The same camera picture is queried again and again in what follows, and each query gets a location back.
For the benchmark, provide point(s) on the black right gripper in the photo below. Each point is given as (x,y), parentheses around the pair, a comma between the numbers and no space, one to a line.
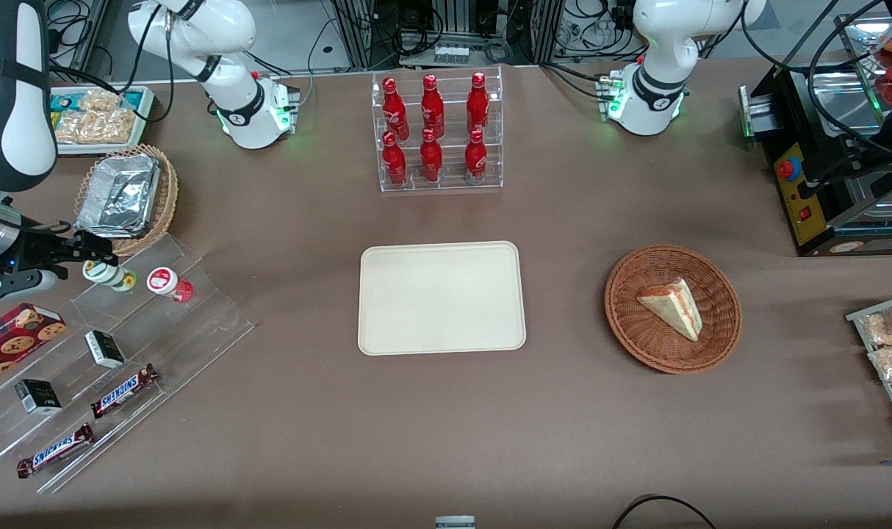
(36,250)

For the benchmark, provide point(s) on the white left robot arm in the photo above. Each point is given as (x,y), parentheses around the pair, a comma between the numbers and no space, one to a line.
(655,44)

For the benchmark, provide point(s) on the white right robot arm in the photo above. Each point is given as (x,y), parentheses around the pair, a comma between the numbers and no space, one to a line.
(20,110)

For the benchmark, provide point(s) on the silver foil tray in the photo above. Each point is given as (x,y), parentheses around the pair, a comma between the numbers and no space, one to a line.
(119,195)

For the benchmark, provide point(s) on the red gum bottle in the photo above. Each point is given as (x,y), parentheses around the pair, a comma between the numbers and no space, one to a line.
(168,283)

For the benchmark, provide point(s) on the beige plastic tray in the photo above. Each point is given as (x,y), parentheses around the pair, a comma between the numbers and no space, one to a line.
(441,297)

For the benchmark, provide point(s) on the light wicker basket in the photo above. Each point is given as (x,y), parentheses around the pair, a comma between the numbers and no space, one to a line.
(168,191)

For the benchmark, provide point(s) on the small black box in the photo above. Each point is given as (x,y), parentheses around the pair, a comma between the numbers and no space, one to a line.
(105,349)
(38,397)

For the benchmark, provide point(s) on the clear acrylic stepped shelf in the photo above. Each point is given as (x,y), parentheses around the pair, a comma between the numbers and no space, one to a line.
(196,330)

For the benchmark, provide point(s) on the red cookie box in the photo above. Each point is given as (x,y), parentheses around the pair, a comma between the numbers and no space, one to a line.
(12,342)

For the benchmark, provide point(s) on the clear cracker bag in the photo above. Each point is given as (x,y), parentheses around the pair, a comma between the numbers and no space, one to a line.
(97,121)

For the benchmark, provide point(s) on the white plastic snack bin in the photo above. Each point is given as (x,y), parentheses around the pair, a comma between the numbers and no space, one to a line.
(145,125)

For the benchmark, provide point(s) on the yellow snack packet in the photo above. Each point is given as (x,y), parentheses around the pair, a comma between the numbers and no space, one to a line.
(55,121)

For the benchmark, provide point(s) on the Snickers chocolate bar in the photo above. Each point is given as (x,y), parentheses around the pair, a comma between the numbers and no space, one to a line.
(55,450)
(123,391)

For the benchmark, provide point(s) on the teal snack packet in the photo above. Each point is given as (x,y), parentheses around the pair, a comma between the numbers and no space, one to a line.
(64,101)
(131,100)

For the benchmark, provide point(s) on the red cola bottle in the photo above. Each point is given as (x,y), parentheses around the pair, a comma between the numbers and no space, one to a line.
(432,106)
(394,106)
(431,158)
(477,103)
(394,162)
(475,158)

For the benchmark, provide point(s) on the clear acrylic bottle rack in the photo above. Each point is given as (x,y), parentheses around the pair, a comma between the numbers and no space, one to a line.
(450,184)

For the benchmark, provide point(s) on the white power strip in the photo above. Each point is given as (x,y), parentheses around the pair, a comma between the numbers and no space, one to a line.
(452,53)

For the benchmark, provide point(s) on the small grey device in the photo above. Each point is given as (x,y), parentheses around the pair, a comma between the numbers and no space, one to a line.
(455,522)

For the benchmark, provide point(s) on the round brown wicker basket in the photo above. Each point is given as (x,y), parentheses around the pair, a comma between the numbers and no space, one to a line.
(644,338)

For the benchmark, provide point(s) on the wrapped sandwich wedge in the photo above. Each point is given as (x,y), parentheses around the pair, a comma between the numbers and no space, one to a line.
(674,307)

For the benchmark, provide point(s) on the black sealing machine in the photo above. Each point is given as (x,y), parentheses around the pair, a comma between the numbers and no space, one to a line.
(813,147)

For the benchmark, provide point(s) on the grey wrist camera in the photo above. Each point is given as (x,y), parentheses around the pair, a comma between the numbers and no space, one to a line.
(16,286)

